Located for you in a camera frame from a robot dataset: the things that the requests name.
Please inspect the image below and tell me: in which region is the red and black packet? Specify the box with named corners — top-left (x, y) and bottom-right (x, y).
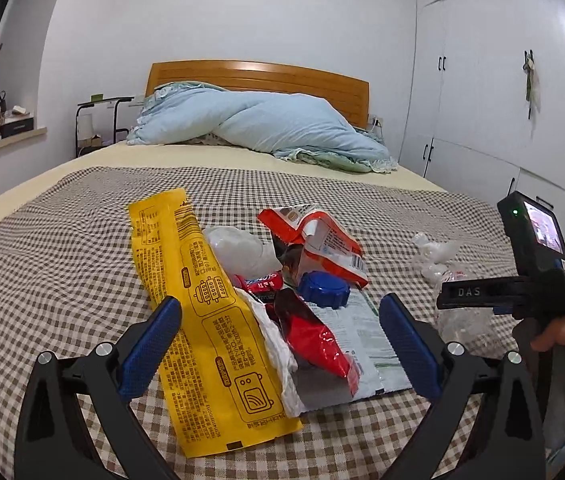
top-left (273, 289), bottom-right (363, 396)

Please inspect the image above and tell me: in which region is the white tissue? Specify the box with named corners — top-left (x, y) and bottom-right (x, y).
top-left (411, 232), bottom-right (463, 281)

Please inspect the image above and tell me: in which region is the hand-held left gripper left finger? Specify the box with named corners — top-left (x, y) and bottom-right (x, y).
top-left (15, 294), bottom-right (182, 480)

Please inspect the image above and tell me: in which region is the white and green packet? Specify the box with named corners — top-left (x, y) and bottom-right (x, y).
top-left (282, 285), bottom-right (413, 417)

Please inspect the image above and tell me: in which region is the yellow snack wrapper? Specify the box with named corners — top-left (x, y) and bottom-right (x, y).
top-left (128, 187), bottom-right (303, 458)

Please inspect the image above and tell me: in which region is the small clear plastic bottle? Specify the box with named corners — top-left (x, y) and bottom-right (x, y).
top-left (437, 305), bottom-right (494, 353)

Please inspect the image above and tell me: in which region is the wooden bed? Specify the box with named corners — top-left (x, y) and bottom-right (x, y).
top-left (145, 60), bottom-right (369, 128)

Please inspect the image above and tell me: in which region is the white wardrobe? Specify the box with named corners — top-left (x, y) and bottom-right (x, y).
top-left (400, 0), bottom-right (565, 241)

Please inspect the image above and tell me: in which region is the clear plastic bag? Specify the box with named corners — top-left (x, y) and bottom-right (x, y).
top-left (204, 226), bottom-right (283, 288)

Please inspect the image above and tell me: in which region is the light blue duvet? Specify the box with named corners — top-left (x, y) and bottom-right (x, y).
top-left (126, 81), bottom-right (398, 176)

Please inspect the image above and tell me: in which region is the brown checkered blanket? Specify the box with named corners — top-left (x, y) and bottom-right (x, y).
top-left (0, 165), bottom-right (565, 480)

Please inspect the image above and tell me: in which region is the red and white snack bag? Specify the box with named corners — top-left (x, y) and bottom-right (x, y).
top-left (257, 204), bottom-right (368, 290)

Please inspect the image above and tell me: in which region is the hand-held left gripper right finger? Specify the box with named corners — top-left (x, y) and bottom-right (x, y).
top-left (381, 291), bottom-right (546, 480)

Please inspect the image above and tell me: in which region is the black frame side table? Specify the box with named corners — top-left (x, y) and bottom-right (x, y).
top-left (75, 96), bottom-right (134, 158)

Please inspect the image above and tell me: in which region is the wooden windowsill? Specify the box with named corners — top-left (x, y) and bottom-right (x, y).
top-left (0, 127), bottom-right (46, 166)

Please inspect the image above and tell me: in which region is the cream bed sheet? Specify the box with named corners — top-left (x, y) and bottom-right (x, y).
top-left (0, 140), bottom-right (446, 248)

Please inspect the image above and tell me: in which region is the blue plastic lid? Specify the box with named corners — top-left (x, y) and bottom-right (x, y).
top-left (299, 271), bottom-right (351, 311)

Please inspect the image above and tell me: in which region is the pale bag on hook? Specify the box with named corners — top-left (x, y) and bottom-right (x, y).
top-left (523, 50), bottom-right (542, 121)

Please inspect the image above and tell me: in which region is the red packet with blue logo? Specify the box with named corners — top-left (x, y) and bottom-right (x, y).
top-left (235, 272), bottom-right (283, 295)

